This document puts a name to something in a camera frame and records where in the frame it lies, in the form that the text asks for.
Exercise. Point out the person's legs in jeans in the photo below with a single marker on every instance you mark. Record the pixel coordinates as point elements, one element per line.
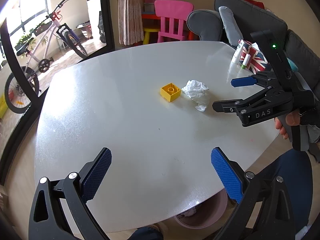
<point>276,203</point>

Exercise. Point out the patterned curtain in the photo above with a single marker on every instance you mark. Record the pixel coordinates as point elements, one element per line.
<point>130,22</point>

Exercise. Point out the person's right hand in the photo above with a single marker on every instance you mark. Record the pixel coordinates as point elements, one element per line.
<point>292,119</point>

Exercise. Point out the black door frame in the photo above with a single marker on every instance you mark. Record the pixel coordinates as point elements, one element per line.
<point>33,112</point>

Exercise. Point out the yellow crate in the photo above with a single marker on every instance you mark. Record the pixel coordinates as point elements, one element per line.
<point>3,106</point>

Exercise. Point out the red cushion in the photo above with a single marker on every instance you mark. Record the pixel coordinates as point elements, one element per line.
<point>256,3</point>

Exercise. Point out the crumpled white tissue back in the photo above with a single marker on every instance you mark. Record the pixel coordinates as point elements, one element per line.
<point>198,92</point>

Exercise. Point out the dark grey sofa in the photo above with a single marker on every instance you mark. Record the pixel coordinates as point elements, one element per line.
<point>207,24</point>

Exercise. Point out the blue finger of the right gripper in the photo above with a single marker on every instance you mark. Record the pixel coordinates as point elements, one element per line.
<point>229,106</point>
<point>243,81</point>

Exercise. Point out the small white green bottle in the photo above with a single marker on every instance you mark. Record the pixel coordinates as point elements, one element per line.
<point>246,61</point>

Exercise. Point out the red kids table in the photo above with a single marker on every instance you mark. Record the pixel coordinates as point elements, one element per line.
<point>151,21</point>

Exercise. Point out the yellow toy brick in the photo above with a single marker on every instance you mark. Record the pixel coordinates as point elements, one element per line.
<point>170,92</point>

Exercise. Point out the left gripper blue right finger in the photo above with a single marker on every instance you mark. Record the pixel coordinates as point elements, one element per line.
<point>232,176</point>

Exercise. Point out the pink trash bin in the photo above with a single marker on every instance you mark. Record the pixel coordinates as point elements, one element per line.
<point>206,213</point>

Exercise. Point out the light grey cushion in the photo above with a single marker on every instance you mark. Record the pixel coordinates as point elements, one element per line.
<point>230,26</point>

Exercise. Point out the yellow kids stool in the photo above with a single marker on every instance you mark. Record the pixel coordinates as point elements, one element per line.
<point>150,35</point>

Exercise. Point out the union jack tissue box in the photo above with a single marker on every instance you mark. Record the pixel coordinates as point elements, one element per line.
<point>258,62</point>

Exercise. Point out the white tube bottle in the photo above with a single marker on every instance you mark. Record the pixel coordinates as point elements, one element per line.
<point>237,54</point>

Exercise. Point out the teal thermos bottle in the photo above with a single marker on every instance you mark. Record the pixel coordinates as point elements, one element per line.
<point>293,66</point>

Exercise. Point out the white bicycle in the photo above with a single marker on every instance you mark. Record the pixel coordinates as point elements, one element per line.
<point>36,47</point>

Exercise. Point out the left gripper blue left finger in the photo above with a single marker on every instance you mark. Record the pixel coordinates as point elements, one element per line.
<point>94,172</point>

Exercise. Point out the pink kids chair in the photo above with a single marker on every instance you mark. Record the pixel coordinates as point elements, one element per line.
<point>173,14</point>

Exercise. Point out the beige slipper shoe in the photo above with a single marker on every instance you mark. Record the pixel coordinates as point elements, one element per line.
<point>161,227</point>

